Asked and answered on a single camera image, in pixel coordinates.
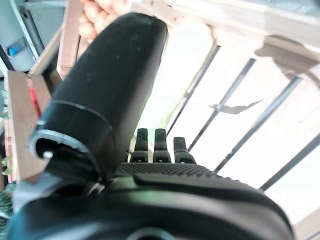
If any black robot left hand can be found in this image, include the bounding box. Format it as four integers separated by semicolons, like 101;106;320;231
4;12;295;240

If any light wooden slatted crate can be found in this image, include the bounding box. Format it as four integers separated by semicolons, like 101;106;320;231
104;0;320;240
4;0;141;183

